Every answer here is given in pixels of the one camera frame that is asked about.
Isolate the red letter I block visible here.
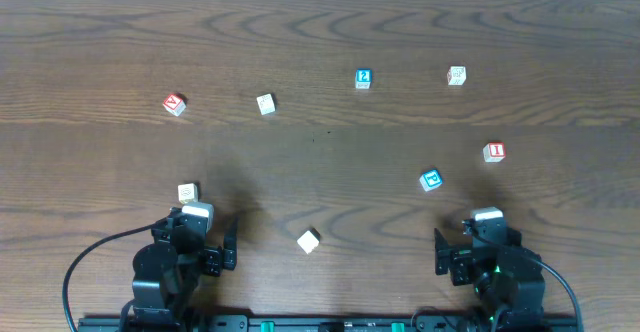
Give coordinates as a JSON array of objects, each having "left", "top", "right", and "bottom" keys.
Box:
[{"left": 483, "top": 142, "right": 506, "bottom": 163}]

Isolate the red letter A block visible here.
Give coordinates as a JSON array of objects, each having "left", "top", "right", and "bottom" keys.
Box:
[{"left": 163, "top": 94, "right": 186, "bottom": 117}]

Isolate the blue number 2 block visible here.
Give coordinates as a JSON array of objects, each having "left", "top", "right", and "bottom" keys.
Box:
[{"left": 355, "top": 69, "right": 372, "bottom": 89}]

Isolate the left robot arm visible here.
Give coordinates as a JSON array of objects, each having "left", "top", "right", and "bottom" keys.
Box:
[{"left": 118, "top": 207, "right": 238, "bottom": 331}]

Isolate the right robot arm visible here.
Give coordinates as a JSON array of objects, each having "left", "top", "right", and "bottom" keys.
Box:
[{"left": 434, "top": 216, "right": 549, "bottom": 332}]

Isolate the wooden block with oval drawing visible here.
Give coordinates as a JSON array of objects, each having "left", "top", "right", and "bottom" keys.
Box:
[{"left": 178, "top": 183, "right": 199, "bottom": 204}]

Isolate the blue letter P block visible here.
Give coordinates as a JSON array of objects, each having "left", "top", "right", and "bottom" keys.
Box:
[{"left": 419, "top": 169, "right": 443, "bottom": 192}]

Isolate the plain wooden block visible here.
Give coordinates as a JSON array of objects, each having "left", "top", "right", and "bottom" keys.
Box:
[{"left": 297, "top": 229, "right": 320, "bottom": 254}]

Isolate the wooden block with line drawing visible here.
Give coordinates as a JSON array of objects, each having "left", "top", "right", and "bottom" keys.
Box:
[{"left": 256, "top": 94, "right": 276, "bottom": 115}]

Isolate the wooden block far right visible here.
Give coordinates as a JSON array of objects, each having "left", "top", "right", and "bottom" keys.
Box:
[{"left": 447, "top": 66, "right": 467, "bottom": 86}]

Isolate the right black cable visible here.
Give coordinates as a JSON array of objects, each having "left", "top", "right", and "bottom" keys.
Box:
[{"left": 462, "top": 221, "right": 585, "bottom": 332}]

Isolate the black cable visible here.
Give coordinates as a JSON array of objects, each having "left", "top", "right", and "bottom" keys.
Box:
[
  {"left": 462, "top": 221, "right": 585, "bottom": 332},
  {"left": 61, "top": 221, "right": 161, "bottom": 332}
]

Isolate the left black cable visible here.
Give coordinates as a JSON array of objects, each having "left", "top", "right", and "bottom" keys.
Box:
[{"left": 61, "top": 221, "right": 161, "bottom": 332}]

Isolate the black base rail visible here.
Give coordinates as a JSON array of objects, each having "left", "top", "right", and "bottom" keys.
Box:
[{"left": 77, "top": 315, "right": 578, "bottom": 332}]

